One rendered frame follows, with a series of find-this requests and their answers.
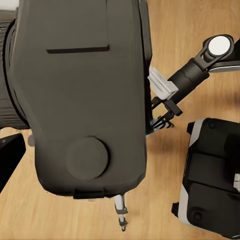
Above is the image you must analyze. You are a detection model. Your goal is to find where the digital camera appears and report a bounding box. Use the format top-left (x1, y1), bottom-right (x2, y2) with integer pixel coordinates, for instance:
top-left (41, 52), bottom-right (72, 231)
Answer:
top-left (0, 0), bottom-right (153, 200)

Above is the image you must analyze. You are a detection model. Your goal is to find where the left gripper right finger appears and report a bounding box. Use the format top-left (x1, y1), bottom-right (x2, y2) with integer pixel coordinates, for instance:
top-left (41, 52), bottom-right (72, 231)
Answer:
top-left (224, 132), bottom-right (240, 173)

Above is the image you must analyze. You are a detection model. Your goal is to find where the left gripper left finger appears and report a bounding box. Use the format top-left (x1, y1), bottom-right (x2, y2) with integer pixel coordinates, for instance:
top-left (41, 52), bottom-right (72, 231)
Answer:
top-left (0, 133), bottom-right (26, 193)

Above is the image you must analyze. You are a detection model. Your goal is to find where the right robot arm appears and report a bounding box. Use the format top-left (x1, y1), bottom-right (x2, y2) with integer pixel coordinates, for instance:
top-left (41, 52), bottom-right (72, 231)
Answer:
top-left (148, 34), bottom-right (240, 129)

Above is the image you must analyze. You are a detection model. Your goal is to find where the camera tripod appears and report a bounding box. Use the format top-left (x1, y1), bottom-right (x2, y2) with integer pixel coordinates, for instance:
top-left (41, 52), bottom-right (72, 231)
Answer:
top-left (27, 73), bottom-right (174, 232)

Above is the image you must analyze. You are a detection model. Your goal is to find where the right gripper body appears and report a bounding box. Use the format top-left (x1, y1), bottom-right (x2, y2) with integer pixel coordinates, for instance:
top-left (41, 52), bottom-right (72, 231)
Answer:
top-left (163, 68), bottom-right (200, 116)

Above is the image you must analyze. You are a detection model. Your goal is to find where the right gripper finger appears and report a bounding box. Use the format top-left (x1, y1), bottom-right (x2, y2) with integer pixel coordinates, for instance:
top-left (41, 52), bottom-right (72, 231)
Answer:
top-left (151, 96), bottom-right (166, 110)
top-left (152, 95), bottom-right (187, 129)

